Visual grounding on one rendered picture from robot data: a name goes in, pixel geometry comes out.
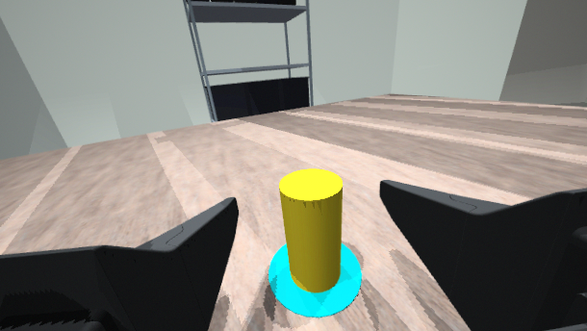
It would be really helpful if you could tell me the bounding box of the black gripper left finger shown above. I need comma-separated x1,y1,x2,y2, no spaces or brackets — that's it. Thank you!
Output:
0,197,239,331

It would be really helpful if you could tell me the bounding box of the cyan circle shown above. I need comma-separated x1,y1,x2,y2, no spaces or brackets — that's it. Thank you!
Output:
268,244,361,318

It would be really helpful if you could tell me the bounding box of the yellow cylinder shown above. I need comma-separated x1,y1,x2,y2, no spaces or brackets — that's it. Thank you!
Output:
279,169,343,293

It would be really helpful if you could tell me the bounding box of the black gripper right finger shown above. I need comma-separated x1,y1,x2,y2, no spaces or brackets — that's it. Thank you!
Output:
379,180,587,331

